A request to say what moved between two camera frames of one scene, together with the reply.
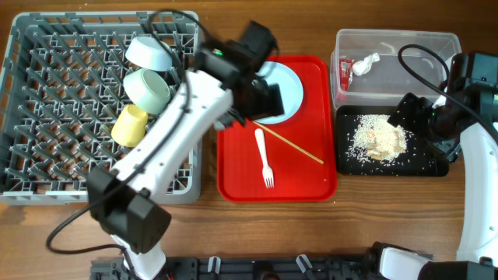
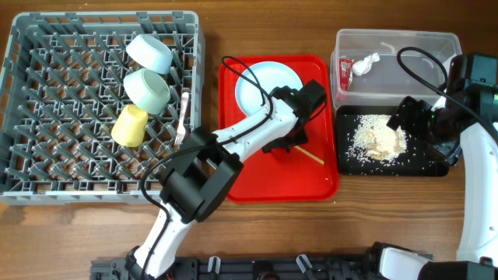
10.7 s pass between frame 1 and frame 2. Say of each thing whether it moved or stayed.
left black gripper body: moved
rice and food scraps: stayed
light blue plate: stayed
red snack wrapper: stayed
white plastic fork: moved
